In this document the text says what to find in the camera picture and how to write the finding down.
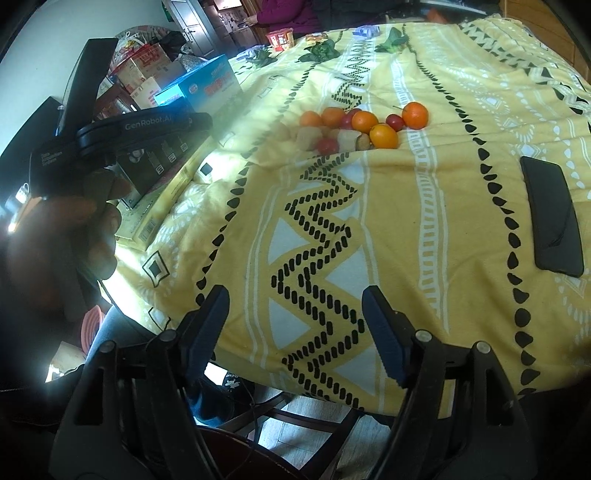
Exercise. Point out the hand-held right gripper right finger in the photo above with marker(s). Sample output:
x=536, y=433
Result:
x=385, y=337

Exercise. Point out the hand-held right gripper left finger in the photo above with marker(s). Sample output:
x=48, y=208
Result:
x=207, y=323

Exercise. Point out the black sneaker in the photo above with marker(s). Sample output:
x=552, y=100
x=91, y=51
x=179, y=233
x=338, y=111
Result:
x=231, y=390

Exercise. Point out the brown longan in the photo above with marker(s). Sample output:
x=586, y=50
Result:
x=364, y=141

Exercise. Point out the yellow patterned blanket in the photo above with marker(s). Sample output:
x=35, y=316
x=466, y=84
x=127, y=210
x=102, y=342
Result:
x=438, y=207

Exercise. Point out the person's left hand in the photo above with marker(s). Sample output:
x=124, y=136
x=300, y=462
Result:
x=60, y=244

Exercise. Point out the blue and green box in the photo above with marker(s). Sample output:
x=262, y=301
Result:
x=203, y=83

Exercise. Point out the black smartphone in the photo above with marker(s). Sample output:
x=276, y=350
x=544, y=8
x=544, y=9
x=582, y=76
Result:
x=551, y=214

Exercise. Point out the pink ribbed object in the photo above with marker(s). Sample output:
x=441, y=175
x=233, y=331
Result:
x=90, y=327

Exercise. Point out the black cardboard box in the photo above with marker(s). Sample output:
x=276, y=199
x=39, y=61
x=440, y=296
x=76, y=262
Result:
x=157, y=170

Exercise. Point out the red printed cardboard box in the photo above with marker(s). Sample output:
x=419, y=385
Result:
x=145, y=60

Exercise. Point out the blue and white packet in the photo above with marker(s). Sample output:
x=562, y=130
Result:
x=367, y=31

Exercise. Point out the red cherry tomato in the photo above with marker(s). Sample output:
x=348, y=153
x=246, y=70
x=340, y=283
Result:
x=347, y=121
x=395, y=121
x=327, y=146

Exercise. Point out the orange snack packet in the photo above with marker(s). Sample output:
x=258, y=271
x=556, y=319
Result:
x=316, y=37

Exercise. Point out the red instant noodle cup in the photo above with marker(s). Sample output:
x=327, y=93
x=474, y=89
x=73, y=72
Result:
x=281, y=39

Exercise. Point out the orange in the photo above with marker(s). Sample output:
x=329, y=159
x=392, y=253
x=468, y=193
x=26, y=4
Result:
x=364, y=121
x=310, y=119
x=414, y=115
x=384, y=136
x=333, y=116

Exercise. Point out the flat yellow box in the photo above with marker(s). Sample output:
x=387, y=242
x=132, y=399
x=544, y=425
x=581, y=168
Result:
x=157, y=217

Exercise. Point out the white sugarcane piece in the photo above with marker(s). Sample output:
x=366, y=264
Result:
x=308, y=137
x=347, y=138

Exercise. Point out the wooden headboard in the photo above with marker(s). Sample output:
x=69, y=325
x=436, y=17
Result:
x=545, y=27

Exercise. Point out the wooden chair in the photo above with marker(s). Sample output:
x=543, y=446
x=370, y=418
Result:
x=318, y=429

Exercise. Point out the green leafy vegetable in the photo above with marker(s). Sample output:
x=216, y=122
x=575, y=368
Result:
x=258, y=56
x=323, y=50
x=392, y=40

